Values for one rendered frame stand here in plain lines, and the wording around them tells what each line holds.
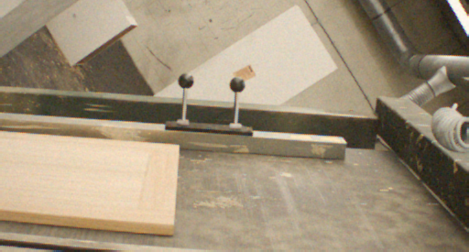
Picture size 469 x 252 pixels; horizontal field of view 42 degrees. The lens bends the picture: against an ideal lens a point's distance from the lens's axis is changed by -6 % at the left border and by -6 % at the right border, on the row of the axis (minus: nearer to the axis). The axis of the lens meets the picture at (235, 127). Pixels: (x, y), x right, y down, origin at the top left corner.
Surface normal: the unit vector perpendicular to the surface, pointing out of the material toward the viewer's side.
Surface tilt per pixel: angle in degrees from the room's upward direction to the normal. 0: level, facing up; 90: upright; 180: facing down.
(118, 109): 90
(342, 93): 90
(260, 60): 90
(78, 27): 90
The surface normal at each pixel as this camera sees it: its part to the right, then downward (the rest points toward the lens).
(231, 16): -0.03, 0.13
